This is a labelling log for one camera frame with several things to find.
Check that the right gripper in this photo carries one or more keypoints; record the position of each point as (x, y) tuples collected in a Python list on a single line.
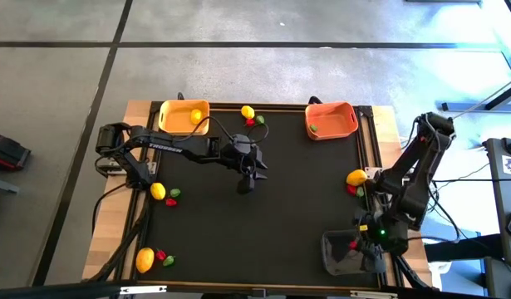
[(377, 245)]

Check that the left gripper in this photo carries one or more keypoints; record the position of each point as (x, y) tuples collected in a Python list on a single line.
[(240, 151)]

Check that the red toy pepper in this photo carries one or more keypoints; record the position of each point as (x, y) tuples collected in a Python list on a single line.
[(171, 202), (351, 190), (250, 122), (160, 255), (353, 245)]

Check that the yellow toy lemon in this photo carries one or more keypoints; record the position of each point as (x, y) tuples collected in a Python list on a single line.
[(158, 191), (247, 112), (357, 177), (196, 116), (145, 260)]

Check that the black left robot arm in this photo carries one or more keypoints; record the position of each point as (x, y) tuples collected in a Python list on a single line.
[(168, 145)]

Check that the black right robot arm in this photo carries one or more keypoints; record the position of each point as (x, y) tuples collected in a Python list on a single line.
[(409, 178)]

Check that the grey plastic basket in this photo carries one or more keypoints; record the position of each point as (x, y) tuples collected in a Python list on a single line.
[(338, 255)]

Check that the black table mat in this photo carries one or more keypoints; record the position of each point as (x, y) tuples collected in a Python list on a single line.
[(259, 228)]

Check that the orange plastic basket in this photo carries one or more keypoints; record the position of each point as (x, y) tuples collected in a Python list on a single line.
[(334, 124)]

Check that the black clamp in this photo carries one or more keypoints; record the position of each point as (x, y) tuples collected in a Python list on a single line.
[(314, 100), (180, 96)]

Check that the yellow plastic basket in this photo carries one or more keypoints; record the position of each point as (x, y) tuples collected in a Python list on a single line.
[(176, 120)]

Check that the black floor bar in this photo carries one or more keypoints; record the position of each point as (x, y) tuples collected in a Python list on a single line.
[(463, 249)]

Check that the grey desk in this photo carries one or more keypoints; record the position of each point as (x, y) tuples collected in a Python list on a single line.
[(498, 195)]

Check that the metal stand leg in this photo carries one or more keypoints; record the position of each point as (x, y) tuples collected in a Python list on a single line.
[(467, 107)]

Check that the red and black case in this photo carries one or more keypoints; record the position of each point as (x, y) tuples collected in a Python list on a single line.
[(6, 153)]

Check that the white bracket plate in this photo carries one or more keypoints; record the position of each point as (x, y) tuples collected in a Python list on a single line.
[(143, 289), (373, 294)]

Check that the black diagonal frame strut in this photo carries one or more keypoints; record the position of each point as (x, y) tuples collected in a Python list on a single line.
[(404, 270), (126, 243)]

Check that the black table frame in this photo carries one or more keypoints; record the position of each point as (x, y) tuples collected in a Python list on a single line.
[(259, 106)]

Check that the black frame bar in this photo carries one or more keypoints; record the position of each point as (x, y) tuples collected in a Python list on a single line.
[(51, 290)]

